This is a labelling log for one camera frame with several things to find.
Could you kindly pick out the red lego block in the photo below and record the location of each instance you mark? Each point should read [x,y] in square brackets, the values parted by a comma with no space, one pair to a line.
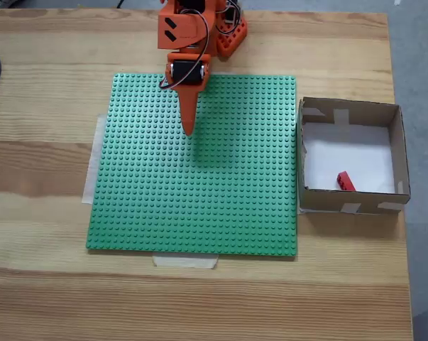
[345,181]

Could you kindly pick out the green lego baseplate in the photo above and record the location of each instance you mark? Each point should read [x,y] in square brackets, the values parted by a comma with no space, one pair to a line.
[199,195]

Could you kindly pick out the brown cardboard box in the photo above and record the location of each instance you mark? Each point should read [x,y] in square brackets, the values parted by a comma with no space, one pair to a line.
[400,149]

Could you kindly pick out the long masking tape strip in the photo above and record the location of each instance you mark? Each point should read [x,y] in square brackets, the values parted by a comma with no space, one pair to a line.
[93,167]

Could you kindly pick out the short masking tape strip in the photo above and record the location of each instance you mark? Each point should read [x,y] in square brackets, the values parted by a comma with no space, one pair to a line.
[185,262]

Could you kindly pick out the white paper sheet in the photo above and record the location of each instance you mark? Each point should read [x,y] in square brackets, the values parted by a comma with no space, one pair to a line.
[348,156]

